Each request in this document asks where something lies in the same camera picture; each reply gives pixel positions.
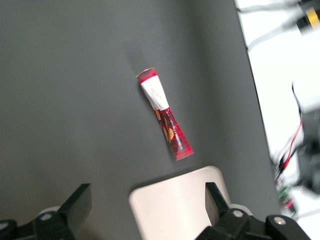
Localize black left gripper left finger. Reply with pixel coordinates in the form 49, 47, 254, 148
0, 183, 93, 240

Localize cream plastic tray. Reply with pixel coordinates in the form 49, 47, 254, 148
128, 165, 232, 240

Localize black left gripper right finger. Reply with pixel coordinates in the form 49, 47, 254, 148
197, 182, 312, 240

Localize yellow and black object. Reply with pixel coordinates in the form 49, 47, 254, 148
296, 6, 320, 33

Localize thin red wire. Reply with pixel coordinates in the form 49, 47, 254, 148
279, 119, 305, 172

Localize red cookie box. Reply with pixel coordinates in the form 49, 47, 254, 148
135, 67, 195, 162

